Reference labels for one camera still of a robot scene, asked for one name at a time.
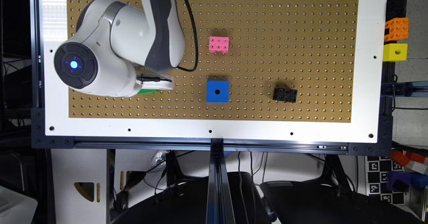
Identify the yellow cube block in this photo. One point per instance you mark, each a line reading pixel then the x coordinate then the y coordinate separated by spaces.
pixel 395 52

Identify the brown pegboard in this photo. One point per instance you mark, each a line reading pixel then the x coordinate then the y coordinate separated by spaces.
pixel 305 45

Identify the pink studded block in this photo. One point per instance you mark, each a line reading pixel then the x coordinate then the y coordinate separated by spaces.
pixel 218 44

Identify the red orange block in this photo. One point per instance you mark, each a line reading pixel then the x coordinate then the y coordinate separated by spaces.
pixel 404 159

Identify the black white marker board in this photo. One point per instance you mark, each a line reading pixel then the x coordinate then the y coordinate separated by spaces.
pixel 377 169

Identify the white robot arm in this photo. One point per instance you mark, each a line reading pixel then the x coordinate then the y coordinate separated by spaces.
pixel 119 50

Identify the black studded block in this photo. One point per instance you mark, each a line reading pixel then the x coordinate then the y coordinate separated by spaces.
pixel 285 94

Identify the orange studded block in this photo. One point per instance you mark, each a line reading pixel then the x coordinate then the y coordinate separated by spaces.
pixel 397 29

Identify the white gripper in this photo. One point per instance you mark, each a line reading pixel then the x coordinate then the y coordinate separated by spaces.
pixel 153 81

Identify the purple block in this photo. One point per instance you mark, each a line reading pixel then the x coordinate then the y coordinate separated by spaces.
pixel 397 181

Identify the blue cube block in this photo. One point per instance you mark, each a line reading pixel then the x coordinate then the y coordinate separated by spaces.
pixel 217 91

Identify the dark aluminium table frame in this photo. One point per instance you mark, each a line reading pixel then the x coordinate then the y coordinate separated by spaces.
pixel 52 129

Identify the green cube block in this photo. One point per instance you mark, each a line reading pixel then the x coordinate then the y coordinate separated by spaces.
pixel 146 91

